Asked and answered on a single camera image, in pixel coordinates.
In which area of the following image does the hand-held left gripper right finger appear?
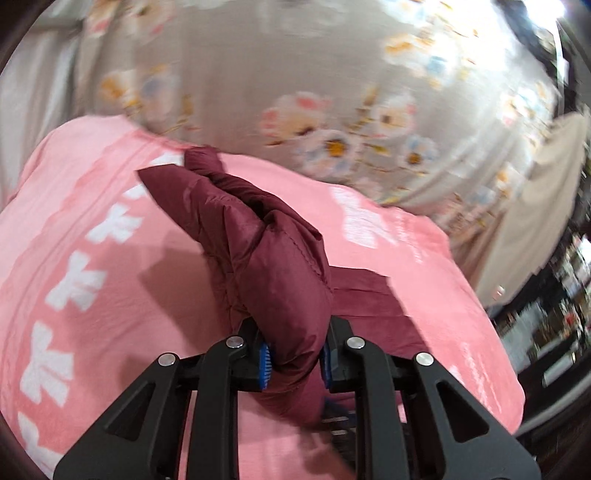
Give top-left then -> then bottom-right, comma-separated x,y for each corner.
320,316 -> 542,480

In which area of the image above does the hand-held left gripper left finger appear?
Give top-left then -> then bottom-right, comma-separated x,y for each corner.
53,318 -> 276,480

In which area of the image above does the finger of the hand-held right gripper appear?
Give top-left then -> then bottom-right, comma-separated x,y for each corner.
322,401 -> 358,457

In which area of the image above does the maroon puffer jacket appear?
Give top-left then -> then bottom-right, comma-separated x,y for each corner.
137,145 -> 431,422

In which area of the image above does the pink printed blanket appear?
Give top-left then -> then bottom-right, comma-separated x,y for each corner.
0,114 -> 527,480

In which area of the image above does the cluttered shelf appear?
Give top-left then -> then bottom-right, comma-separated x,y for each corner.
493,217 -> 591,393

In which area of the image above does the beige cloth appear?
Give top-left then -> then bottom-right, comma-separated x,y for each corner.
475,112 -> 591,311

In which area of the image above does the grey floral sheet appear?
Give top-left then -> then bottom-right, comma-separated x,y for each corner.
74,0 -> 566,232

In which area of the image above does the white satin curtain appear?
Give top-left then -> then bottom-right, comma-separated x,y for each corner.
0,34 -> 81,204

